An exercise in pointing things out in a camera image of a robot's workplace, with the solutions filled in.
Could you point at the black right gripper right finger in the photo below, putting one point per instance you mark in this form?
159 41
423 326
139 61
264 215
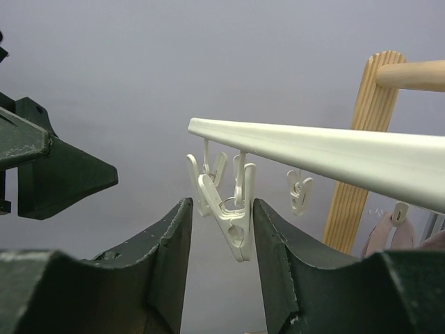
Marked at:
309 287

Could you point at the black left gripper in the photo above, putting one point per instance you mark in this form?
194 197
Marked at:
49 185

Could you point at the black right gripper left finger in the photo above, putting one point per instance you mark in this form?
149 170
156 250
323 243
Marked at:
137 286

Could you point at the white plastic clip hanger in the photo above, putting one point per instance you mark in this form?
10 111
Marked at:
307 148

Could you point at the wooden clothes rack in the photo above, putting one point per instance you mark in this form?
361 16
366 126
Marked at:
406 167

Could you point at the mauve hanging cloth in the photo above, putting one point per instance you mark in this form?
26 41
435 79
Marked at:
403 238

